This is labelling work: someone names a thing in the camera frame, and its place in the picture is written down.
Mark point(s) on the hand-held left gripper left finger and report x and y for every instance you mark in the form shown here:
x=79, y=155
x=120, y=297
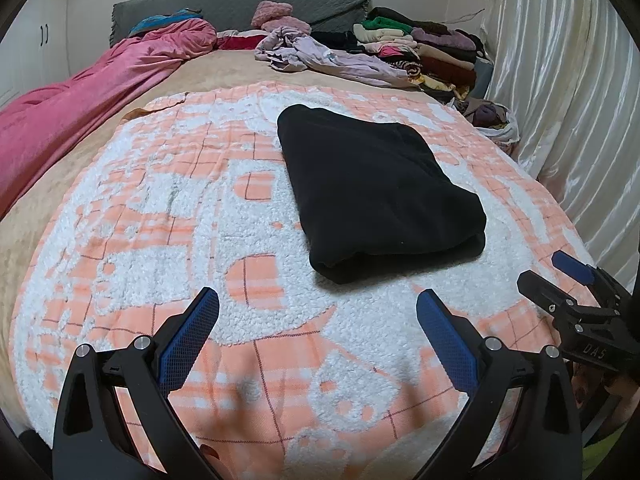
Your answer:
x=187, y=340

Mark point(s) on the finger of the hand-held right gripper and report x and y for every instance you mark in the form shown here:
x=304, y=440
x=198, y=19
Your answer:
x=575, y=269
x=547, y=297

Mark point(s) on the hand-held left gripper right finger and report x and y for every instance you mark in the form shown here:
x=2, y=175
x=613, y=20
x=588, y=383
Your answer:
x=447, y=342

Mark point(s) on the black sweater with orange cuffs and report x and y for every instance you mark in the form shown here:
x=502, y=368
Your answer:
x=370, y=185

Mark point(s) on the person's right forearm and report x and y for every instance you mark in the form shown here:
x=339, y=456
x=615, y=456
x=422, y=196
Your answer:
x=605, y=455

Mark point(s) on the white bag of clothes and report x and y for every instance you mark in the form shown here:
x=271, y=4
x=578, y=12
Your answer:
x=492, y=117

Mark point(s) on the pile of folded clothes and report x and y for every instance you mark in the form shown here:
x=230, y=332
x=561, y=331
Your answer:
x=430, y=55

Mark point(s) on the person's right hand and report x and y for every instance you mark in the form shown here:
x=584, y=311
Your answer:
x=600, y=385

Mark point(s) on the orange white checked blanket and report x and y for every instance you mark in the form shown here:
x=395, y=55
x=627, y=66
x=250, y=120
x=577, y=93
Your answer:
x=150, y=220

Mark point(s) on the white satin curtain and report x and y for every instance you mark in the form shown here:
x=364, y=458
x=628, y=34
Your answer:
x=565, y=85

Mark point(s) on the grey blue cushion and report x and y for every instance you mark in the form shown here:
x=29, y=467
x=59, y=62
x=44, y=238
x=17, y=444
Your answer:
x=482, y=77

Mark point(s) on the pink velvet quilt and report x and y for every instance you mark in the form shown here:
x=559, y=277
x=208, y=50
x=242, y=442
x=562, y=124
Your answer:
x=75, y=105

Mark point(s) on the beige fleece bed sheet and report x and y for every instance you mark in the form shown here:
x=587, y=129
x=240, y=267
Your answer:
x=200, y=77

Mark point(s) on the red white cloth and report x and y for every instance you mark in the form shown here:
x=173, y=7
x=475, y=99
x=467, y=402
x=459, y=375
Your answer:
x=240, y=41

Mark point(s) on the crumpled lilac garment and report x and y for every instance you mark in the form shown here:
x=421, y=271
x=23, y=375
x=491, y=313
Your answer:
x=325, y=57

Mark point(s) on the blue cloth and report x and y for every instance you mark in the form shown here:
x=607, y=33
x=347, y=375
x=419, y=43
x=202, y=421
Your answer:
x=155, y=22

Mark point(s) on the black crumpled garment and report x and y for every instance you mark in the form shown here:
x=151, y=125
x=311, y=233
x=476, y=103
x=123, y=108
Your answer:
x=337, y=41

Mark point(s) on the pink fluffy garment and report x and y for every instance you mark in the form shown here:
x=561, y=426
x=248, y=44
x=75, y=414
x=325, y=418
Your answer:
x=272, y=15

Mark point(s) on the grey quilted headboard cover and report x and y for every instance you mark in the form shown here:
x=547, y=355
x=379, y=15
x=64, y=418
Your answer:
x=225, y=5

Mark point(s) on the white wardrobe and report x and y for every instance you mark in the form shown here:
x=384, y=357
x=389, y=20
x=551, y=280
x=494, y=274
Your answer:
x=30, y=35

